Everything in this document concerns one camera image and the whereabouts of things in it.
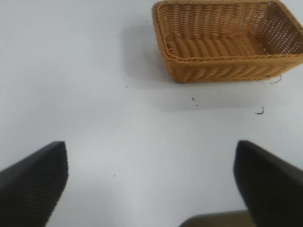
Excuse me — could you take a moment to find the tan woven wicker basket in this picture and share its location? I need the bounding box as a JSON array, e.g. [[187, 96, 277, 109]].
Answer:
[[151, 0, 303, 84]]

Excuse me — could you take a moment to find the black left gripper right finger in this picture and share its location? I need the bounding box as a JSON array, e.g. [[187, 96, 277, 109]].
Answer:
[[233, 140, 303, 227]]

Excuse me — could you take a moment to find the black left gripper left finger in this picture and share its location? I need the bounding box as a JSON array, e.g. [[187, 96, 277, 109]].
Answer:
[[0, 141, 70, 227]]

